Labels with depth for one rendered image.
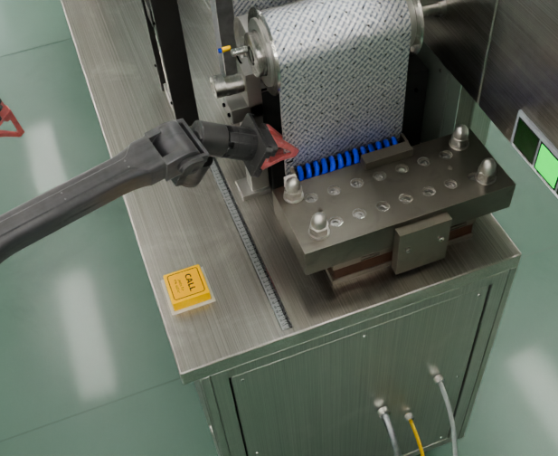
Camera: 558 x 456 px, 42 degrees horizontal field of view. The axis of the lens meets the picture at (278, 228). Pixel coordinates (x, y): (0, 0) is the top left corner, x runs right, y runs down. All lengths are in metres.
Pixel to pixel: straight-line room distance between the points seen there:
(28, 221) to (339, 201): 0.52
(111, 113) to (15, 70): 1.85
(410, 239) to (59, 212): 0.58
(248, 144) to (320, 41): 0.21
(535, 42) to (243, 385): 0.76
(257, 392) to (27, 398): 1.13
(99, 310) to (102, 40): 0.95
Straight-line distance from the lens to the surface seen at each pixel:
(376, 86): 1.31
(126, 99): 1.77
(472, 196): 1.32
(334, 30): 1.22
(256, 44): 1.22
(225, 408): 1.43
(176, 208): 1.49
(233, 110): 1.32
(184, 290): 1.33
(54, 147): 3.09
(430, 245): 1.33
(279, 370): 1.38
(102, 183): 1.14
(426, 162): 1.38
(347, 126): 1.34
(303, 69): 1.22
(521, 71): 1.19
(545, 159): 1.18
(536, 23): 1.13
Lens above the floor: 1.99
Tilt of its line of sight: 50 degrees down
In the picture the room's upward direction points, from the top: 5 degrees counter-clockwise
